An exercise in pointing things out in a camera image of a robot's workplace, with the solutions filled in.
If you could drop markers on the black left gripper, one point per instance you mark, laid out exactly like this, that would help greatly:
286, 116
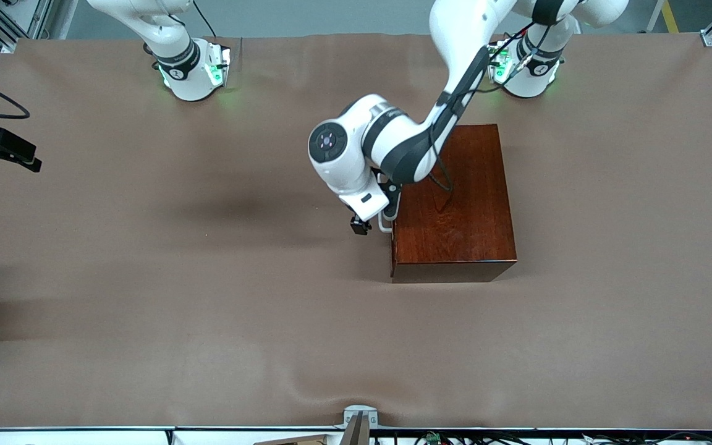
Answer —
360, 224

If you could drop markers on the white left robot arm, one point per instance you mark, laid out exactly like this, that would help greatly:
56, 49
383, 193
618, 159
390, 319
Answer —
337, 167

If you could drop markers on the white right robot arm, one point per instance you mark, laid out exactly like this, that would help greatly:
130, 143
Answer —
186, 80

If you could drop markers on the dark brown wooden cabinet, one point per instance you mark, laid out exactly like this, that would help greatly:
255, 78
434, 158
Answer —
473, 216

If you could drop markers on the brown table cover sheet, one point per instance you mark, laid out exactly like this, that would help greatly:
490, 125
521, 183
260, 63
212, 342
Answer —
269, 340

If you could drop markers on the green terminal connector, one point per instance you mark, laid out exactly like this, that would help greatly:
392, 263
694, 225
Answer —
433, 438

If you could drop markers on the brown cardboard piece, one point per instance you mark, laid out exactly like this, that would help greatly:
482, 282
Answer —
300, 440

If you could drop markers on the grey metal camera mount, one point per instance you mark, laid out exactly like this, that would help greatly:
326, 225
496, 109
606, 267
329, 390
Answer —
356, 426

